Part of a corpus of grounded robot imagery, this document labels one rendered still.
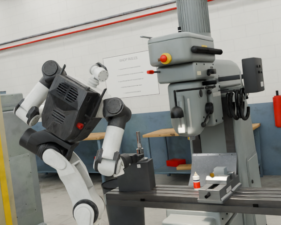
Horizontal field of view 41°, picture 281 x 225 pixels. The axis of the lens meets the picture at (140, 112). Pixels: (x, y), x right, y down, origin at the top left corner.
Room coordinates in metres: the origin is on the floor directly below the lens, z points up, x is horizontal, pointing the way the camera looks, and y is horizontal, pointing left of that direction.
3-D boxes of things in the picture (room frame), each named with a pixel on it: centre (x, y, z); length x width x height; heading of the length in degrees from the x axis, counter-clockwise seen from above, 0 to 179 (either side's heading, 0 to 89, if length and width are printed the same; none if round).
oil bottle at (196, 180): (2.25, -0.29, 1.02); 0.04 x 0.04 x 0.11
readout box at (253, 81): (2.31, -0.73, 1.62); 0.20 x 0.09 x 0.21; 150
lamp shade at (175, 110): (2.02, -0.20, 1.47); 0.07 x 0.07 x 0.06
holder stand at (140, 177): (2.44, 0.08, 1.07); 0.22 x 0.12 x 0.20; 71
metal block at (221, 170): (2.14, -0.42, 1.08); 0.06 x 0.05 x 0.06; 58
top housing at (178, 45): (2.23, -0.29, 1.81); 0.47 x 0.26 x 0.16; 150
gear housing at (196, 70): (2.25, -0.31, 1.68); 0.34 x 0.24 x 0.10; 150
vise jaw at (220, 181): (2.09, -0.39, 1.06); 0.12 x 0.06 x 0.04; 58
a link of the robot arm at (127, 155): (2.25, 0.12, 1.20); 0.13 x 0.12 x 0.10; 64
